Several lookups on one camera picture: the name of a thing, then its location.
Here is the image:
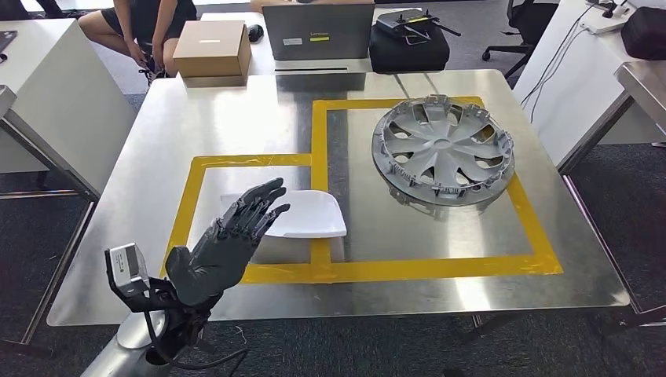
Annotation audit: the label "white panel desk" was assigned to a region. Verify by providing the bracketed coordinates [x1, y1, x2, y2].
[0, 20, 137, 199]
[512, 0, 666, 167]

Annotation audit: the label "black remote controller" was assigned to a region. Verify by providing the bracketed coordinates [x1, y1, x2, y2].
[375, 9, 463, 46]

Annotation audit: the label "black office chair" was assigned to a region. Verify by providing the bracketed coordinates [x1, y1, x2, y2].
[481, 0, 560, 79]

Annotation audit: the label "brown cardboard box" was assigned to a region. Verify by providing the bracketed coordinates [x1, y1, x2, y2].
[172, 20, 253, 89]

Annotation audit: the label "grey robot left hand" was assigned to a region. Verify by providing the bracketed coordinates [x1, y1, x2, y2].
[165, 178, 291, 307]

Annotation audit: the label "person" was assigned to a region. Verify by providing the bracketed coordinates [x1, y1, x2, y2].
[78, 0, 198, 84]

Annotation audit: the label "steel table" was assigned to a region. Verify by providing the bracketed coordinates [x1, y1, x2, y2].
[0, 86, 100, 347]
[556, 61, 666, 326]

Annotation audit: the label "white curved plastic part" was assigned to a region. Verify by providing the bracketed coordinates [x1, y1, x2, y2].
[219, 189, 348, 240]

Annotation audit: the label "stainless steel workbench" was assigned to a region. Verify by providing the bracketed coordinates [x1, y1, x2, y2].
[46, 68, 631, 339]

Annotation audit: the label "black desk cables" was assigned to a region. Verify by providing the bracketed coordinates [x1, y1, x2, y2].
[520, 2, 595, 123]

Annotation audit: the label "yellow table tape outline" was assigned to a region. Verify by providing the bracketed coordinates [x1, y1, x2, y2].
[158, 96, 564, 285]

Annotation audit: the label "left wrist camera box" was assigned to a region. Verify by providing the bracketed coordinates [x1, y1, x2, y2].
[104, 243, 178, 313]

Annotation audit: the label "grey plastic wheel hubcap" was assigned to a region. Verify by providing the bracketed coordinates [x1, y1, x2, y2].
[371, 95, 516, 207]

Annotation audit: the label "white power strip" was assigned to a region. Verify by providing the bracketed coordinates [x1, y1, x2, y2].
[579, 2, 633, 35]

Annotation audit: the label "grey laptop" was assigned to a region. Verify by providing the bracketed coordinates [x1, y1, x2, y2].
[262, 2, 375, 73]

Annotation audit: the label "black bag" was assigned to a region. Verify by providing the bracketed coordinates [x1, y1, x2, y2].
[369, 23, 451, 74]
[620, 5, 666, 60]

